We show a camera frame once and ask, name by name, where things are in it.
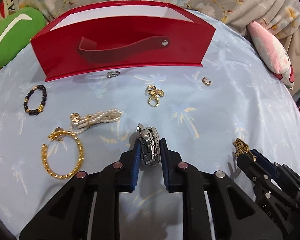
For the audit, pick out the gold chain bangle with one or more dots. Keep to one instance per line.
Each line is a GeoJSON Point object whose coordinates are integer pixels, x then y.
{"type": "Point", "coordinates": [63, 155]}

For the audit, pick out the red open gift box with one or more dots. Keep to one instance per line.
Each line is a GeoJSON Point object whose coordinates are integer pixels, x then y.
{"type": "Point", "coordinates": [121, 34]}

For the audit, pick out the silver wrist watch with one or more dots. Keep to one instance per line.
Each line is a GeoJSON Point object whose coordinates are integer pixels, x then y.
{"type": "Point", "coordinates": [150, 145]}

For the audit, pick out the gold hoop earring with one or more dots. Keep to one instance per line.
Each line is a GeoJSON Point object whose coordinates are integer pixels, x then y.
{"type": "Point", "coordinates": [206, 81]}

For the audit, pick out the gold earring cluster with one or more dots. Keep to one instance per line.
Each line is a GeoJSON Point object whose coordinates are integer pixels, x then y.
{"type": "Point", "coordinates": [154, 95]}

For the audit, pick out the colourful monkey print cushion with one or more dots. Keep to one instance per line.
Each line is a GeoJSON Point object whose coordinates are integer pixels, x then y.
{"type": "Point", "coordinates": [8, 7]}

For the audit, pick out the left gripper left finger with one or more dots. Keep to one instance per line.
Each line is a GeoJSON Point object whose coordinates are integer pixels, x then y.
{"type": "Point", "coordinates": [87, 206]}

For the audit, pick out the gold wrist watch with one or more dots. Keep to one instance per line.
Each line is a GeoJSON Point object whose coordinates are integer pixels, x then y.
{"type": "Point", "coordinates": [242, 148]}

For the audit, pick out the pink white plush pillow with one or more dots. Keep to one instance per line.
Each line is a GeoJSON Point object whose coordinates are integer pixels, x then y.
{"type": "Point", "coordinates": [273, 53]}

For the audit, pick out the green plush pillow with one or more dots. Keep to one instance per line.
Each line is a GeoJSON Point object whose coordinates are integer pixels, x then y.
{"type": "Point", "coordinates": [17, 30]}

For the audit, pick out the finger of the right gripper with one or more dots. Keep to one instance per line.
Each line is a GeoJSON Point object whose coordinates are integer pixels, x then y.
{"type": "Point", "coordinates": [265, 162]}
{"type": "Point", "coordinates": [258, 175]}

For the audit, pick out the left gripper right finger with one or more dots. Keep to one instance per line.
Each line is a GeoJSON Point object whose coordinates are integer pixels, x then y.
{"type": "Point", "coordinates": [214, 207]}

